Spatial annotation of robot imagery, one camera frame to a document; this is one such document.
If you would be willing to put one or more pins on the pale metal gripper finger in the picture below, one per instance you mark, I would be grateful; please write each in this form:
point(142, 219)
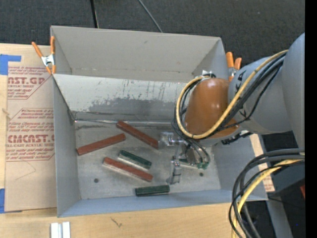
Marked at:
point(175, 173)
point(166, 139)

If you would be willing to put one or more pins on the dark green flat block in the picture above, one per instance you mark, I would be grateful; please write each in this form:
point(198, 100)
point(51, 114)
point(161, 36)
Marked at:
point(135, 159)
point(152, 190)

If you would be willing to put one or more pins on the red-brown flat block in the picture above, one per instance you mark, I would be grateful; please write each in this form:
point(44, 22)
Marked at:
point(100, 144)
point(137, 134)
point(127, 168)

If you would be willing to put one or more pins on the grey metal bin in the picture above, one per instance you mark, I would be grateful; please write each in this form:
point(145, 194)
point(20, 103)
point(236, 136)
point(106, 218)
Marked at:
point(128, 58)

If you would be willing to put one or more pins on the brown cardboard board red print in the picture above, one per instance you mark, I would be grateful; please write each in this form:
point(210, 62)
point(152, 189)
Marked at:
point(29, 172)

